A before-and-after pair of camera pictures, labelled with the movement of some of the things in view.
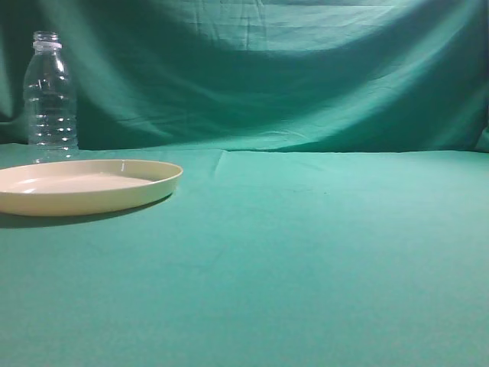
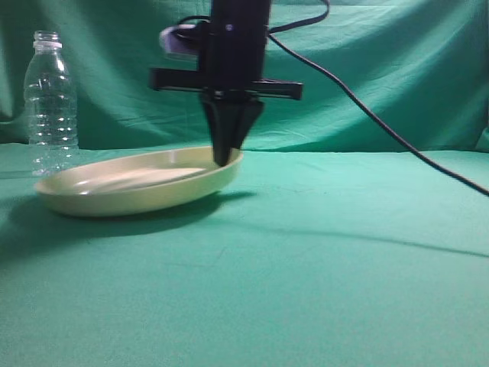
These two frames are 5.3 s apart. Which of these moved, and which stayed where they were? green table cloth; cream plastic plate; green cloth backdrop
Moved: cream plastic plate
Stayed: green cloth backdrop; green table cloth
